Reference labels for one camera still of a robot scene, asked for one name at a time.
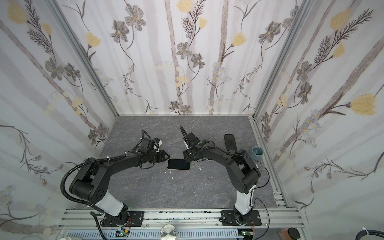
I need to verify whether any round silver knob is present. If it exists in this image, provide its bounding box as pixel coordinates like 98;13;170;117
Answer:
160;224;179;240

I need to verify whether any white ventilated cable duct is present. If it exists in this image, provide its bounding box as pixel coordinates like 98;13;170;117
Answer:
64;229;244;240

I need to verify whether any black phone case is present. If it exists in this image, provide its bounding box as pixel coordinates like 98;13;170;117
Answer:
224;134;238;151

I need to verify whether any black corrugated hose corner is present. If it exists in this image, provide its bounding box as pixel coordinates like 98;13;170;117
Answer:
355;228;384;240

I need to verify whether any pink phone case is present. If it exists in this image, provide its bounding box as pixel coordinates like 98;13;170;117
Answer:
167;159;191;171

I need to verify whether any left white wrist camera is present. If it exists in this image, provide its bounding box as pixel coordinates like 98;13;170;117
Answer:
154;138;162;149

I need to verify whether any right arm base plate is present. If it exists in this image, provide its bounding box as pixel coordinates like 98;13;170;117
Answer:
219;210;262;227

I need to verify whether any brown box black cap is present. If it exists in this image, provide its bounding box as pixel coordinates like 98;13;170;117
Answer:
278;228;301;240

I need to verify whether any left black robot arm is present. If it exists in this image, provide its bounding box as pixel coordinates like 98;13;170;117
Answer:
60;130;170;239

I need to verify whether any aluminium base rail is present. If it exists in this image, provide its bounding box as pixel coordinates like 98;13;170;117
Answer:
53;192;310;240

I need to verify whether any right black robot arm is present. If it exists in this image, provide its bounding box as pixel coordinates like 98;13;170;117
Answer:
180;127;261;226

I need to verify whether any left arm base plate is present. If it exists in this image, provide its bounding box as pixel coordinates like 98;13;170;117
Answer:
100;210;145;227

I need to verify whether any teal ceramic cup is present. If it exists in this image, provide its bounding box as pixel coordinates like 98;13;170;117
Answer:
250;146;264;161

